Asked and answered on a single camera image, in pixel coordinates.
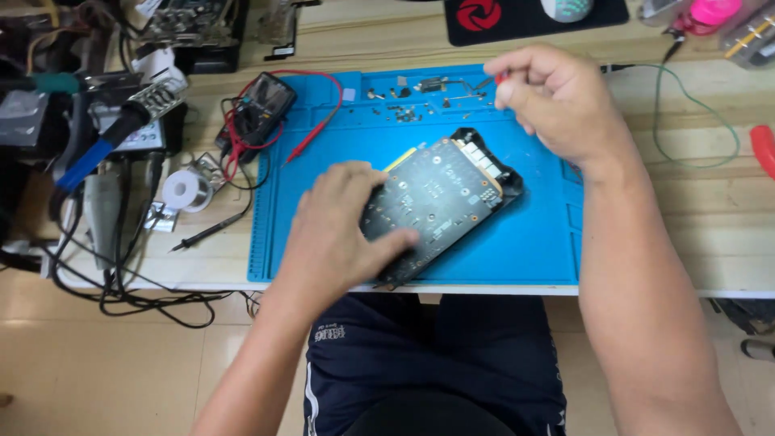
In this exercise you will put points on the pink plastic object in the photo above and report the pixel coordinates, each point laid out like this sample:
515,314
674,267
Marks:
711,13

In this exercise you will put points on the red multimeter probe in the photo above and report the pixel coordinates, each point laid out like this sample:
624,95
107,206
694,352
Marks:
315,130

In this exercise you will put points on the person's dark blue shorts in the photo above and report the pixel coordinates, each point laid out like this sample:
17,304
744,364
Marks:
436,363

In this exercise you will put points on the heap of electronics clutter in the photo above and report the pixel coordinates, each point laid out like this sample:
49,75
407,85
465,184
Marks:
109,36

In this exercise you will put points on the black digital multimeter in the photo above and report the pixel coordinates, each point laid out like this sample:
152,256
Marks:
257,115

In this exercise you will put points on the black multimeter probe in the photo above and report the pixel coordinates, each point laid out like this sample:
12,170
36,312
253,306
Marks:
206,233

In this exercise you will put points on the person's left hand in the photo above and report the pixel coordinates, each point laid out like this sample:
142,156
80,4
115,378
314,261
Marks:
339,230

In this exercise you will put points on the black mouse pad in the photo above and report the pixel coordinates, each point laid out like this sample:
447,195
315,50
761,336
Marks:
533,21

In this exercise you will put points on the person's right hand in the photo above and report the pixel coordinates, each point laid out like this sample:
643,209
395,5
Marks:
557,109

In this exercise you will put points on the person's right fingers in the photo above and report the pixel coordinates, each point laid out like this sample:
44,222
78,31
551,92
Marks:
520,85

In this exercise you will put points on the group of small screws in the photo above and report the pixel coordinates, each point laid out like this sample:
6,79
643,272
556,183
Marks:
424,97

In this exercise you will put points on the soldering station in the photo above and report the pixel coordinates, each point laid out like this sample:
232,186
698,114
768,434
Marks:
142,130

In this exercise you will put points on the white computer mouse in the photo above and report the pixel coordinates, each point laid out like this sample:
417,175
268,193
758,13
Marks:
566,9

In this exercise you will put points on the blue silicone repair mat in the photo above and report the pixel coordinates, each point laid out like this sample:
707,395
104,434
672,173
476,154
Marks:
533,242

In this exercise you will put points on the silver foil packet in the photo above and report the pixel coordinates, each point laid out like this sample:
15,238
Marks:
158,217

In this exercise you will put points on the clear plastic parts box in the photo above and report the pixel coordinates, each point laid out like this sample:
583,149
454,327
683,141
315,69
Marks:
751,39

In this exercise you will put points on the black graphics card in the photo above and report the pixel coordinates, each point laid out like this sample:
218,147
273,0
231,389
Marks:
439,203

